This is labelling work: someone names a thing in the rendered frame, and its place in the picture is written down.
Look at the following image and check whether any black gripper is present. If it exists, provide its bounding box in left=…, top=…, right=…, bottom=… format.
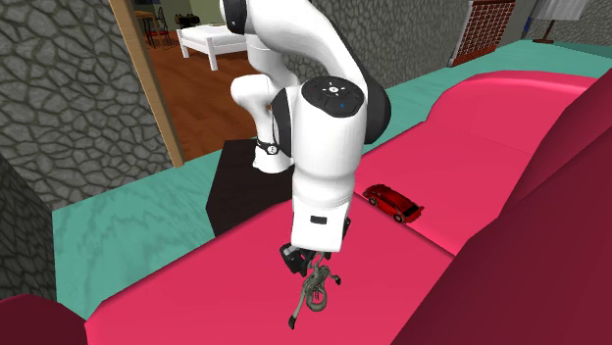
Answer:
left=279, top=242, right=342, bottom=331

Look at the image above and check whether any grey-green curled figure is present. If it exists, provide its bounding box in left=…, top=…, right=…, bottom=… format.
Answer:
left=304, top=288, right=331, bottom=314

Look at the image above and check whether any red toy car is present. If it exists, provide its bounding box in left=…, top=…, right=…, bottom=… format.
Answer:
left=361, top=182, right=427, bottom=224

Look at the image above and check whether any black robot stand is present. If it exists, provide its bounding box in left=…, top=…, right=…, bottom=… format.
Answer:
left=205, top=139, right=295, bottom=238

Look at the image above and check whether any red sofa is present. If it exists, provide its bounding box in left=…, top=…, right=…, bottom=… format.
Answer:
left=0, top=67, right=612, bottom=345

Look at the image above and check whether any white bed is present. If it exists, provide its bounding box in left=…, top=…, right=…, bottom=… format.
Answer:
left=176, top=25, right=250, bottom=73

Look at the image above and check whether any dark chair with red seat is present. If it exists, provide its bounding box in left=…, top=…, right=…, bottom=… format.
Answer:
left=143, top=6, right=175, bottom=49

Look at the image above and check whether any red brick fireplace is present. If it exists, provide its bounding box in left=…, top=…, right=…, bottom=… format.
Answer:
left=448, top=0, right=518, bottom=68

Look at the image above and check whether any white shade floor lamp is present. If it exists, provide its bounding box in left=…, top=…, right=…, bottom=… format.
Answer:
left=527, top=0, right=590, bottom=46

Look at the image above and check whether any wooden door frame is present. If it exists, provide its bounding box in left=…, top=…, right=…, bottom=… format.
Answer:
left=108, top=0, right=187, bottom=169

